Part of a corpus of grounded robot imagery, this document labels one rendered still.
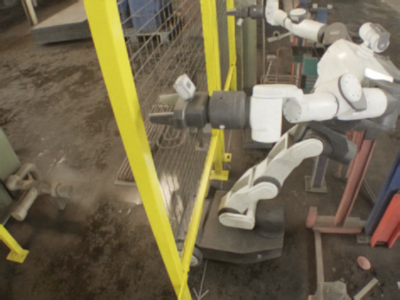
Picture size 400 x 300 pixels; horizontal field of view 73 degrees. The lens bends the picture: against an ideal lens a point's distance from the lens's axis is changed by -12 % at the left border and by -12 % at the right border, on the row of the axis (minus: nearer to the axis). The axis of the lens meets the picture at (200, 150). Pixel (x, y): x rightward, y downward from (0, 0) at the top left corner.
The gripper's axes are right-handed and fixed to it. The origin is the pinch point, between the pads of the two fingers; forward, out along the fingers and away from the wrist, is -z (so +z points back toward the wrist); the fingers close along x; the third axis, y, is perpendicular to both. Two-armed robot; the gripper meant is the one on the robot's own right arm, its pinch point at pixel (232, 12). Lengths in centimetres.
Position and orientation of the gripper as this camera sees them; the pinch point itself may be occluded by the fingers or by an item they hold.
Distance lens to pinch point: 184.9
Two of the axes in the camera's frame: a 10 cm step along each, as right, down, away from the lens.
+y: -0.9, -8.1, -5.8
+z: 9.6, 0.8, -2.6
